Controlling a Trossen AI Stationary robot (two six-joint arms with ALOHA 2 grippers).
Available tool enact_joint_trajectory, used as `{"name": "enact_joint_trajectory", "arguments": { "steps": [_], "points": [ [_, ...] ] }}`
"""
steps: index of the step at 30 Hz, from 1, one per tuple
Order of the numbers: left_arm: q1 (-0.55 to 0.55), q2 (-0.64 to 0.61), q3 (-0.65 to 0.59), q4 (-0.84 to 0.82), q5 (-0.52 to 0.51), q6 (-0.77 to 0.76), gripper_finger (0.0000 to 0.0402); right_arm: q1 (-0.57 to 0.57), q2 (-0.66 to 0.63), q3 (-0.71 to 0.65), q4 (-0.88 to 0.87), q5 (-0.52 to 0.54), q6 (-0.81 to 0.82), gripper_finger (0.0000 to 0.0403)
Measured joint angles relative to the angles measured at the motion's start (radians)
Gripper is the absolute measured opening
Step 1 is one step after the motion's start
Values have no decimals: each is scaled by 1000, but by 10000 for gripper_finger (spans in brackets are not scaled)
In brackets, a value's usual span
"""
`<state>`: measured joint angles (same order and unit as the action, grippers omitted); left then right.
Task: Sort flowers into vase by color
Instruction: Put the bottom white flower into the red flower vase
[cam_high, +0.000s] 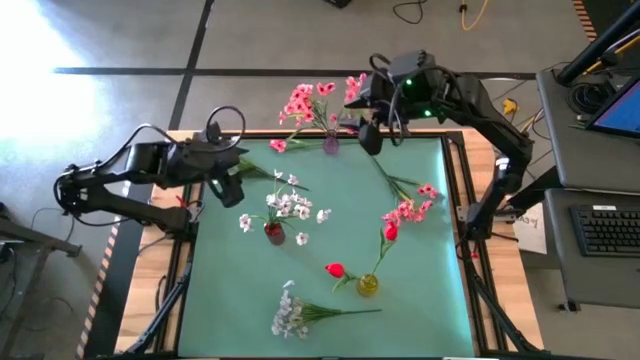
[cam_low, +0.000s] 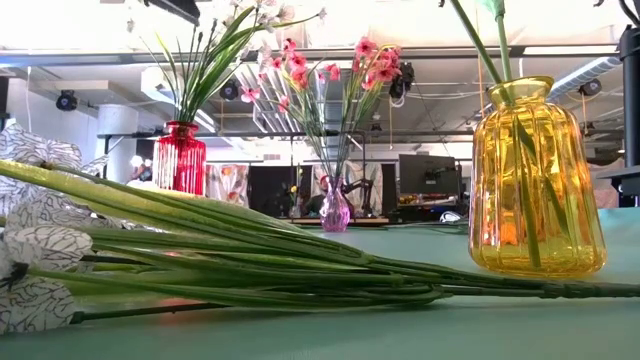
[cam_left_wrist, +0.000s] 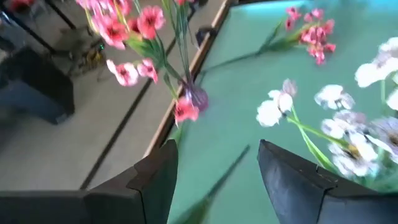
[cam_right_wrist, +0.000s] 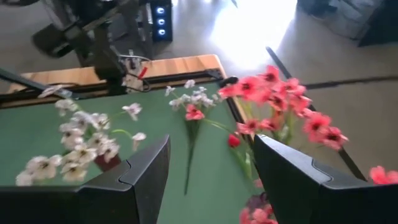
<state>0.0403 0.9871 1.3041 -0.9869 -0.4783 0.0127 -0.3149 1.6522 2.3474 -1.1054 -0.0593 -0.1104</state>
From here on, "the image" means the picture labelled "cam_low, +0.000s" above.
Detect black background monitor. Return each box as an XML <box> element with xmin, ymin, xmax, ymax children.
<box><xmin>398</xmin><ymin>153</ymin><xmax>464</xmax><ymax>196</ymax></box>

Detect printed hanging cloth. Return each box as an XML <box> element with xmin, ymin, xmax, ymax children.
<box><xmin>207</xmin><ymin>163</ymin><xmax>250</xmax><ymax>209</ymax></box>
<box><xmin>310</xmin><ymin>160</ymin><xmax>385</xmax><ymax>199</ymax></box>

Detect person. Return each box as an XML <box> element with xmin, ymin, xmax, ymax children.
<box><xmin>304</xmin><ymin>174</ymin><xmax>332</xmax><ymax>219</ymax></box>

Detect overhead bar with light strips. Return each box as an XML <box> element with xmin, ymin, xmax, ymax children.
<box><xmin>0</xmin><ymin>46</ymin><xmax>621</xmax><ymax>69</ymax></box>

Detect black background workstation frame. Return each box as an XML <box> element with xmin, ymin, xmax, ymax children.
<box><xmin>97</xmin><ymin>129</ymin><xmax>369</xmax><ymax>201</ymax></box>

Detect white rectangular ceiling duct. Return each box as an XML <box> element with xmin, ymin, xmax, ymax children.
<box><xmin>139</xmin><ymin>66</ymin><xmax>221</xmax><ymax>134</ymax></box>

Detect pink hanging cloth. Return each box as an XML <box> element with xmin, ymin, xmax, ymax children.
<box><xmin>592</xmin><ymin>169</ymin><xmax>622</xmax><ymax>209</ymax></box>

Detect yellow ribbed glass vase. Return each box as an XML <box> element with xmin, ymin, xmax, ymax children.
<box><xmin>468</xmin><ymin>75</ymin><xmax>609</xmax><ymax>280</ymax></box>

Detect black monitor stand pole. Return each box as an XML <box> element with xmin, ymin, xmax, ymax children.
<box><xmin>618</xmin><ymin>24</ymin><xmax>640</xmax><ymax>169</ymax></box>

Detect pink artificial flower bunch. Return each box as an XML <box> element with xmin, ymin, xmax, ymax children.
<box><xmin>238</xmin><ymin>37</ymin><xmax>346</xmax><ymax>181</ymax></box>
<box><xmin>329</xmin><ymin>35</ymin><xmax>404</xmax><ymax>181</ymax></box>

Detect black ceiling device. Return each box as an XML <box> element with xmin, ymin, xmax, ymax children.
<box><xmin>578</xmin><ymin>78</ymin><xmax>604</xmax><ymax>98</ymax></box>
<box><xmin>54</xmin><ymin>88</ymin><xmax>80</xmax><ymax>112</ymax></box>
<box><xmin>388</xmin><ymin>62</ymin><xmax>416</xmax><ymax>100</ymax></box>
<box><xmin>218</xmin><ymin>78</ymin><xmax>240</xmax><ymax>101</ymax></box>

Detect grey desk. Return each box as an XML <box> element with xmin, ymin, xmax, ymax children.
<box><xmin>597</xmin><ymin>166</ymin><xmax>640</xmax><ymax>199</ymax></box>

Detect small purple glass vase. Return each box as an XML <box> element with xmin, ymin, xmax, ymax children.
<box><xmin>319</xmin><ymin>175</ymin><xmax>352</xmax><ymax>234</ymax></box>

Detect silver air duct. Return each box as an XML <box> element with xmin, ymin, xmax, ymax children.
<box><xmin>313</xmin><ymin>67</ymin><xmax>361</xmax><ymax>160</ymax></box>

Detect white ribbed duct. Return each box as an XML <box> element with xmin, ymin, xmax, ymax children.
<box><xmin>547</xmin><ymin>55</ymin><xmax>624</xmax><ymax>101</ymax></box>

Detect green stems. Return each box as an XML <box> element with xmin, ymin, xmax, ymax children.
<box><xmin>447</xmin><ymin>0</ymin><xmax>544</xmax><ymax>270</ymax></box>

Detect red ribbed glass vase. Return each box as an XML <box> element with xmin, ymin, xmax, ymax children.
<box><xmin>152</xmin><ymin>119</ymin><xmax>208</xmax><ymax>196</ymax></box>

